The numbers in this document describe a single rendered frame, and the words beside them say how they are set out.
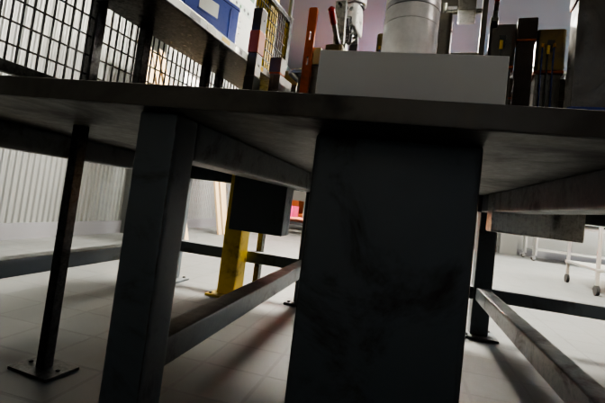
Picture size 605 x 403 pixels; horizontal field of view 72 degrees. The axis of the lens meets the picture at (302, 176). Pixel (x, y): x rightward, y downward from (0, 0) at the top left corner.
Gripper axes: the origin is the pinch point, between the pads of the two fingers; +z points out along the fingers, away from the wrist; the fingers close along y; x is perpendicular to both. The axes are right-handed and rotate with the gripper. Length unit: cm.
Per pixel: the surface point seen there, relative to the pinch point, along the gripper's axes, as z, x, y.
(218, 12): 2, 35, -36
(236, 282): 104, 58, 45
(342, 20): -2.8, -1.0, -16.4
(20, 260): 90, 89, -48
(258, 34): 2.3, 28.7, -18.5
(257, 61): 11.8, 28.6, -17.4
